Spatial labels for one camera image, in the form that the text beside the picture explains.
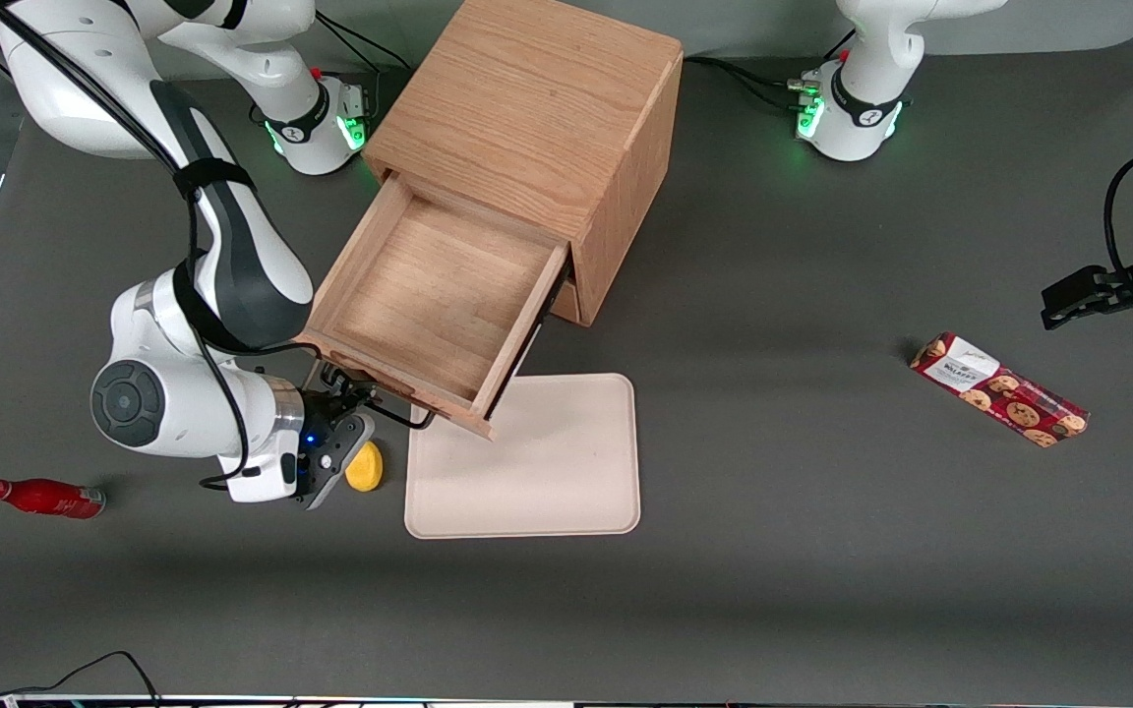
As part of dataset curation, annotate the red bottle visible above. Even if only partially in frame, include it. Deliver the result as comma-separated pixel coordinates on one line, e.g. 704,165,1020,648
0,478,107,520

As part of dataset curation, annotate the cream plastic tray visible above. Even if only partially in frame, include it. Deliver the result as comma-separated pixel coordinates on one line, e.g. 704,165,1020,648
403,372,642,541

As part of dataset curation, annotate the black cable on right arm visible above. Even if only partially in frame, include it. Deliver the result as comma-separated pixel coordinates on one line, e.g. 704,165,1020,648
0,0,263,493

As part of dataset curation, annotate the black cable at base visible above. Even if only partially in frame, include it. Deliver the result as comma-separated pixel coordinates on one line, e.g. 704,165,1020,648
683,54,823,114
316,12,415,124

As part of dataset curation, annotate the yellow lemon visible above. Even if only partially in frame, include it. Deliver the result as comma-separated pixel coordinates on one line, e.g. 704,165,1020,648
344,441,386,493

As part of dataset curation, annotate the black metal drawer handle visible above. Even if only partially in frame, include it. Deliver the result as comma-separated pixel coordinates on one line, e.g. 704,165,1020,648
307,356,438,432

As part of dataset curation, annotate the wooden drawer cabinet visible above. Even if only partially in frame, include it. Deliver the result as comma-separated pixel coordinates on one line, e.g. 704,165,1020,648
362,0,686,327

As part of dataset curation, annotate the black cable at right base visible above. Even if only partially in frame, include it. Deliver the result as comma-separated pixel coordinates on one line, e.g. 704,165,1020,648
316,12,415,124

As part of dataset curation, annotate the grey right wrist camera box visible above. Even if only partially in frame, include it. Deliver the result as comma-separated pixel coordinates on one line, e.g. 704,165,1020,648
303,411,378,510

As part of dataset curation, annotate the red tartan cookie box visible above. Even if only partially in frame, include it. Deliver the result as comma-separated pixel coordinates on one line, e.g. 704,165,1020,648
909,332,1091,449

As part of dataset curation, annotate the black cable on table edge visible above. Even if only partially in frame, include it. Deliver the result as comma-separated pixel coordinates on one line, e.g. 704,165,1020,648
0,649,164,708

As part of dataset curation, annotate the black cable at left base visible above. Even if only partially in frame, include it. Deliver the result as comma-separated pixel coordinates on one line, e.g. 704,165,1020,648
683,54,823,114

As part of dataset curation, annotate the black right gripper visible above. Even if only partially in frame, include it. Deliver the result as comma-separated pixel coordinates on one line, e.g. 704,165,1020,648
291,364,378,499

